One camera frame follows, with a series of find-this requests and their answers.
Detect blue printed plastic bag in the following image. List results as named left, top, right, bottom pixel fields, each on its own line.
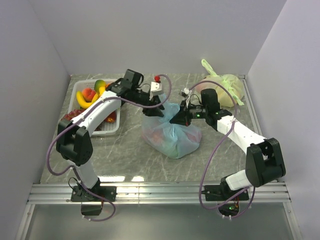
left=141, top=101, right=202, bottom=159

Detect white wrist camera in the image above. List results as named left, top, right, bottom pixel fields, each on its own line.
left=179, top=87, right=192, bottom=100
left=150, top=75, right=164, bottom=96

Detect tied green plastic bag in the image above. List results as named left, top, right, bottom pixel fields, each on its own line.
left=194, top=59, right=245, bottom=108

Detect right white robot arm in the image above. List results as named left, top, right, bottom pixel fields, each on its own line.
left=170, top=88, right=286, bottom=201

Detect aluminium mounting rail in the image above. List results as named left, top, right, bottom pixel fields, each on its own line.
left=27, top=182, right=291, bottom=205

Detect light purple grape bunch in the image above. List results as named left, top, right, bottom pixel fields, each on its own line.
left=61, top=108, right=85, bottom=121

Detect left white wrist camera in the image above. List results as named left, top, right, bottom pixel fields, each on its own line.
left=150, top=75, right=164, bottom=96

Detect orange red fake peach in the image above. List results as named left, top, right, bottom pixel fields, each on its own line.
left=81, top=87, right=96, bottom=103

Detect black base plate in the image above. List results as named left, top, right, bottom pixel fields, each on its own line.
left=68, top=177, right=117, bottom=222
left=201, top=185, right=249, bottom=217

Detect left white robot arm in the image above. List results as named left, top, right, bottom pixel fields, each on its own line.
left=55, top=69, right=164, bottom=201

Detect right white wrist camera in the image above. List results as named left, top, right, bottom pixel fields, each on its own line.
left=179, top=87, right=192, bottom=100

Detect green yellow mango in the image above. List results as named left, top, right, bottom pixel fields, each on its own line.
left=94, top=79, right=106, bottom=92

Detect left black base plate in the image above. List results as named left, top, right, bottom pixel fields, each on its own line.
left=68, top=177, right=117, bottom=222

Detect white plastic fruit basket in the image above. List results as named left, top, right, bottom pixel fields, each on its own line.
left=68, top=79, right=121, bottom=136

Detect small red fake apple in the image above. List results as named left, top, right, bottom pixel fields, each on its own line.
left=104, top=111, right=117, bottom=123

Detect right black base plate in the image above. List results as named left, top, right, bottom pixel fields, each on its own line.
left=201, top=185, right=249, bottom=217

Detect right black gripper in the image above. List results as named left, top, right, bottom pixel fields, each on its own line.
left=170, top=99, right=208, bottom=127

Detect yellow banana bunch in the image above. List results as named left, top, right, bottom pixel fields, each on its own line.
left=98, top=86, right=106, bottom=97

